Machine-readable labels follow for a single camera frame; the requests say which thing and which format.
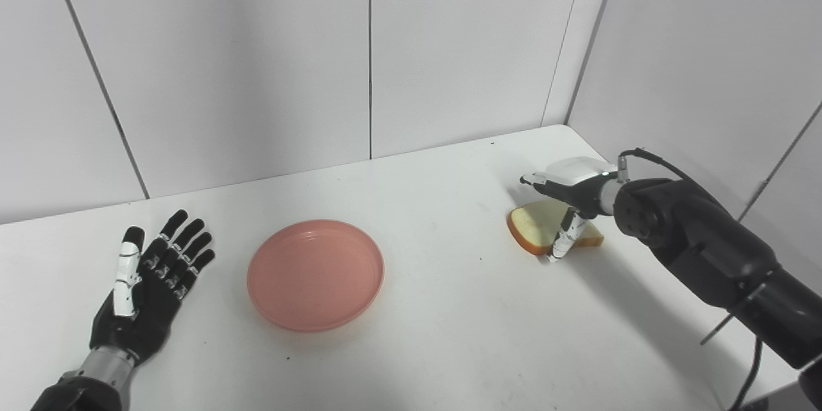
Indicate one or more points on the pink round plate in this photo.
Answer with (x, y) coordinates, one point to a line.
(314, 276)

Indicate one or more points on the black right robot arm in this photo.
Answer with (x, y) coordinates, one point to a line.
(706, 244)

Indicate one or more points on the slice of white bread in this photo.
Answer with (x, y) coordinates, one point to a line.
(536, 225)

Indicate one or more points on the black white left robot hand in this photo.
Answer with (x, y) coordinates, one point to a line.
(148, 314)

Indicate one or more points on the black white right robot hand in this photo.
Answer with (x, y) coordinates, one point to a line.
(575, 176)

